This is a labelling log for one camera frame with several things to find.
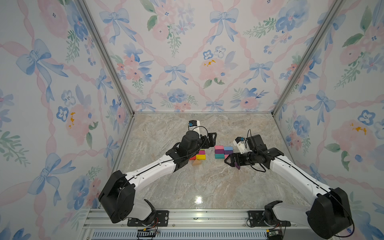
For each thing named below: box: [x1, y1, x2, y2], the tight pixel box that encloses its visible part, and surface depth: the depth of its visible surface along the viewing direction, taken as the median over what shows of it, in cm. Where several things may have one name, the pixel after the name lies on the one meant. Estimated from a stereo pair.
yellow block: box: [196, 154, 207, 160], surface depth 97 cm
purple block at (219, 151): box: [215, 149, 225, 154], surface depth 100 cm
